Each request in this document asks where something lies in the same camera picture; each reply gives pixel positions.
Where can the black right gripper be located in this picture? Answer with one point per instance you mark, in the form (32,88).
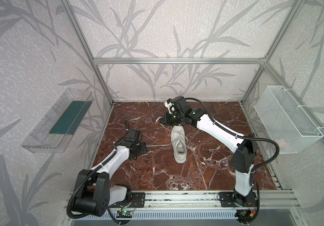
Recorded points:
(172,118)

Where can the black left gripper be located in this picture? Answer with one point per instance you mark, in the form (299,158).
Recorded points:
(129,134)

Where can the white sneaker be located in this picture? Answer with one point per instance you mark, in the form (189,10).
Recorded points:
(178,142)

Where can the white shoelace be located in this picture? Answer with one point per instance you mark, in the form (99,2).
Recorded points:
(160,135)

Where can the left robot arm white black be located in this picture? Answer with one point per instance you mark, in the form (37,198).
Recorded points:
(93,193)

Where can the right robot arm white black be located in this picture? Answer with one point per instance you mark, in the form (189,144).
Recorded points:
(191,111)

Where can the green circuit board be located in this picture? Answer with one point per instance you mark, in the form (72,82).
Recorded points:
(125,214)

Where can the aluminium horizontal back bar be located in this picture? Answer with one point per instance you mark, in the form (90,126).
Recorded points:
(228,61)

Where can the pink item in basket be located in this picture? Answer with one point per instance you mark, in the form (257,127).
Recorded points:
(283,144)

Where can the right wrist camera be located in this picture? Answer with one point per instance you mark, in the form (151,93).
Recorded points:
(178,104)

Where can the clear plastic wall tray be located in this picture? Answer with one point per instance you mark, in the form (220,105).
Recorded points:
(57,128)

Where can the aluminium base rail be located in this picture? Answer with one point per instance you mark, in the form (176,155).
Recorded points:
(210,200)

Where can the white wire mesh basket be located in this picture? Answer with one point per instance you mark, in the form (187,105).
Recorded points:
(283,117)

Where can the right circuit board with wires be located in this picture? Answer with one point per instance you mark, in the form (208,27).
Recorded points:
(245,215)

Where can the aluminium frame corner post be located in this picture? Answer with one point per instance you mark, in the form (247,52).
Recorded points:
(72,19)

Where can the right aluminium corner post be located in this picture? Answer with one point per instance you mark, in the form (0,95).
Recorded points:
(294,10)

